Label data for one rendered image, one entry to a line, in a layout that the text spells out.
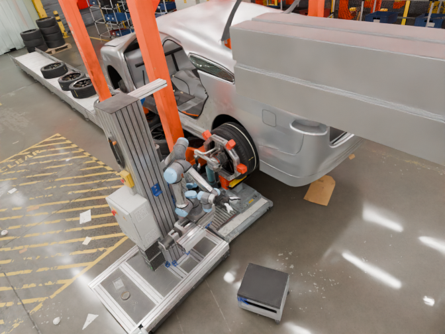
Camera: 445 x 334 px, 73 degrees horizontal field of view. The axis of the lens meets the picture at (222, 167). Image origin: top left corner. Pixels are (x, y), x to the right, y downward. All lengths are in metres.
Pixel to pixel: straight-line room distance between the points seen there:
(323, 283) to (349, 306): 0.31
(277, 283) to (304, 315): 0.43
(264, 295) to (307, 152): 1.34
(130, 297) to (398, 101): 3.18
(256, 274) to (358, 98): 2.75
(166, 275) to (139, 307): 0.38
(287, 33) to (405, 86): 0.15
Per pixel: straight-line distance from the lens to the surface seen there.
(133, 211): 2.58
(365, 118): 0.37
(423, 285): 3.67
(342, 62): 0.36
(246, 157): 3.28
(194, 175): 2.56
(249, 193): 3.89
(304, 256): 3.57
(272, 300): 2.91
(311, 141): 2.81
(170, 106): 3.35
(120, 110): 2.27
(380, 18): 6.12
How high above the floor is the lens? 2.93
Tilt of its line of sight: 38 degrees down
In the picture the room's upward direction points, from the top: 9 degrees counter-clockwise
